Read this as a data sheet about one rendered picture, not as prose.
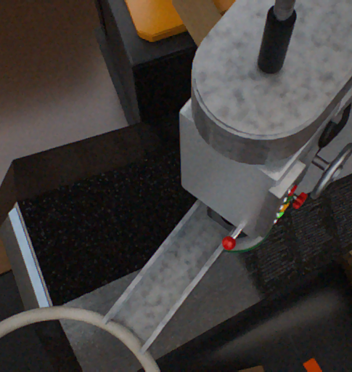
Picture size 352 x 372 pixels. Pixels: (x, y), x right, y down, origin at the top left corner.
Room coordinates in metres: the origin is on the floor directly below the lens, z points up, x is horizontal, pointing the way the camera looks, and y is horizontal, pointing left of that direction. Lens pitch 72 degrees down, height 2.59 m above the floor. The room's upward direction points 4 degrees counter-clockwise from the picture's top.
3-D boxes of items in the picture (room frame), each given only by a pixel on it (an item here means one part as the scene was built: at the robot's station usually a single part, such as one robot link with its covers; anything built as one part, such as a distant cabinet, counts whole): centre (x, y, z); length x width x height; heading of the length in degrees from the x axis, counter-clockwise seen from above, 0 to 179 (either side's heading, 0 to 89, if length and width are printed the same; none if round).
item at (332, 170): (0.50, -0.34, 1.18); 0.15 x 0.10 x 0.15; 138
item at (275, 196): (0.37, -0.20, 1.35); 0.08 x 0.03 x 0.28; 138
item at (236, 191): (0.56, -0.22, 1.30); 0.36 x 0.22 x 0.45; 138
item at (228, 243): (0.35, -0.13, 1.15); 0.08 x 0.03 x 0.03; 138
